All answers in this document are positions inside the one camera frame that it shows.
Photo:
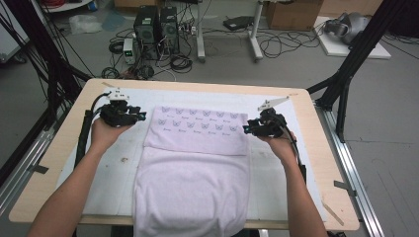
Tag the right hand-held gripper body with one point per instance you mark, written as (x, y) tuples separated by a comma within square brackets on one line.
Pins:
[(273, 125)]

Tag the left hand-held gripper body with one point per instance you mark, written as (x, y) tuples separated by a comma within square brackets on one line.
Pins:
[(115, 113)]

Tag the pale pink towel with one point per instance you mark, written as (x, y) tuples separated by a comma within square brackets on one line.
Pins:
[(192, 177)]

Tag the person's right hand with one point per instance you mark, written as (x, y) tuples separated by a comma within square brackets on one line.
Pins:
[(283, 146)]

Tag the person's left hand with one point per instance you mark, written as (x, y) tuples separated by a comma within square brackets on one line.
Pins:
[(103, 135)]

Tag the white bench power supply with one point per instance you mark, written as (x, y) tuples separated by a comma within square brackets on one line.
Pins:
[(128, 51)]

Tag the white foam mat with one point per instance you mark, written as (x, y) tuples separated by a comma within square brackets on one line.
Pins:
[(115, 184)]

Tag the wide black computer tower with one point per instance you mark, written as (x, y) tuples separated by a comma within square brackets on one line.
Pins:
[(146, 31)]

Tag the white desk leg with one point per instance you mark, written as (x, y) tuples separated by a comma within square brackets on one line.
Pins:
[(200, 36), (255, 36)]

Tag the narrow black computer tower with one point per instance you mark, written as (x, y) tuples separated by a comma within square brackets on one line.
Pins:
[(169, 29)]

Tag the teal plastic sheet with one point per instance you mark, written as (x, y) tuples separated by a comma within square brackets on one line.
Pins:
[(113, 21)]

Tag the black tape strip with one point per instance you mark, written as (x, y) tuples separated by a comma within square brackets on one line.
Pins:
[(39, 169), (344, 187)]

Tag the clear plastic bag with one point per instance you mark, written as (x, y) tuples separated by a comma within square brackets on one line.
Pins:
[(84, 23)]

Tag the white floor board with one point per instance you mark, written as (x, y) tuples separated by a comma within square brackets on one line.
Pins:
[(339, 49)]

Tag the flat black device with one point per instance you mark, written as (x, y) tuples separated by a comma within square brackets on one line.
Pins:
[(237, 22)]

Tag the brown cardboard box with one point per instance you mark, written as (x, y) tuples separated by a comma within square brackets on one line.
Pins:
[(293, 15)]

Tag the grey helmet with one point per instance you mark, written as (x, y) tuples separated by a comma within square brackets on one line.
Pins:
[(351, 26)]

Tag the black metal frame stand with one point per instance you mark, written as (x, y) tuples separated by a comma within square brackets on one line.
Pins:
[(359, 49), (49, 59)]

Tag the aluminium rail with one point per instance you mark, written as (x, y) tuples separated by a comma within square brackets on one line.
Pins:
[(355, 181), (26, 164)]

